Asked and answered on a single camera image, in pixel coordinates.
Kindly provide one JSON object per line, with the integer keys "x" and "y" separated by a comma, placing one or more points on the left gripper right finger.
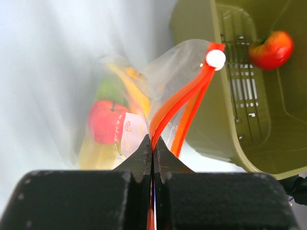
{"x": 186, "y": 200}

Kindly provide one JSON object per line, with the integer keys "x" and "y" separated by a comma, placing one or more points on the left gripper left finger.
{"x": 84, "y": 196}

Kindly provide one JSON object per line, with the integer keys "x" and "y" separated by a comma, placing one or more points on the red toy apple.
{"x": 105, "y": 121}

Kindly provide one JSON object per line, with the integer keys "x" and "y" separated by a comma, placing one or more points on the clear zip bag orange zipper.
{"x": 175, "y": 84}

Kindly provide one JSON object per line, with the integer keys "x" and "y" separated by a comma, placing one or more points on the green toy starfruit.
{"x": 112, "y": 89}

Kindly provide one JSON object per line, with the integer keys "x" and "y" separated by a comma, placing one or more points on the yellow toy banana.
{"x": 130, "y": 76}

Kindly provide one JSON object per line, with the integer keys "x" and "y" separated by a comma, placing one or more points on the red toy tomato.
{"x": 272, "y": 51}

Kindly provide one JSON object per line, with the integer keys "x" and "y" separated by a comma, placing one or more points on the yellow toy starfruit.
{"x": 96, "y": 156}

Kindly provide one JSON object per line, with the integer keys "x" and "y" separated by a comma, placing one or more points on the olive green plastic bin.
{"x": 254, "y": 118}

